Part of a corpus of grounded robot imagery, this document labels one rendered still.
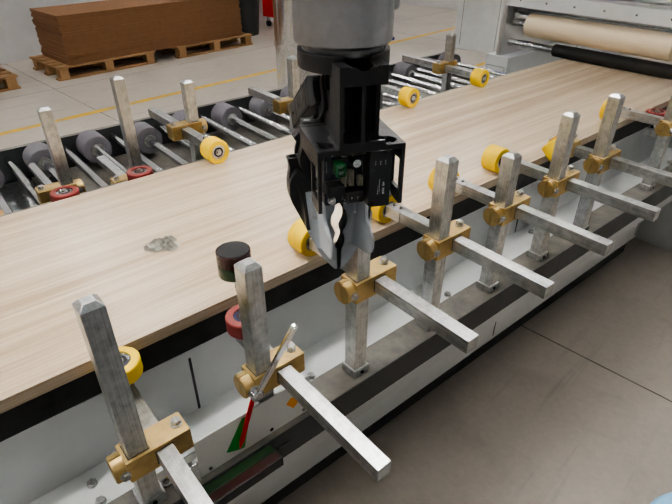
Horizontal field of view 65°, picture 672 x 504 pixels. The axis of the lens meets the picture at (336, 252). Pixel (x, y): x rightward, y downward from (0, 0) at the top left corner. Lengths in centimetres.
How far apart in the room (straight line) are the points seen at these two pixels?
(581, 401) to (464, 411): 47
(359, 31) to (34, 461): 104
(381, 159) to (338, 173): 3
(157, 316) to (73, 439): 29
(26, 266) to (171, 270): 35
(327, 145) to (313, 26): 8
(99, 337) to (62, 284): 53
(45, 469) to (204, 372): 35
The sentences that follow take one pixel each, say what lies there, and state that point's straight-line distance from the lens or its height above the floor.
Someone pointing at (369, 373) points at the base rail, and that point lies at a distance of 126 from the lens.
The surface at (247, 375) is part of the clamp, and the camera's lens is 103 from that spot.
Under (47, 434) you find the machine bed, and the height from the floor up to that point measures 77.
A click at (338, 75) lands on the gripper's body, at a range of 38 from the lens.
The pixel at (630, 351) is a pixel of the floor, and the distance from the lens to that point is 265.
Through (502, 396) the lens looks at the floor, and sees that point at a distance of 225.
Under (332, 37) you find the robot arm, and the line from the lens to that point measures 39.
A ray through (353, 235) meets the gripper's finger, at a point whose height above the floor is 134.
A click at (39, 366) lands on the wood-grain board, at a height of 90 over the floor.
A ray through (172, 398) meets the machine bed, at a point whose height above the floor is 69.
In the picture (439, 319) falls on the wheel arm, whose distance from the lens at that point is 101.
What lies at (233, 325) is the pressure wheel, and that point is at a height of 91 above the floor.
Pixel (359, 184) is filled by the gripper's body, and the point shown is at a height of 142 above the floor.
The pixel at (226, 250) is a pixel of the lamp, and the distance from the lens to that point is 93.
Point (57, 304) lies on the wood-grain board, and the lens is 127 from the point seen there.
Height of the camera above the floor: 160
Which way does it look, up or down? 33 degrees down
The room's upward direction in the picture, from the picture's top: straight up
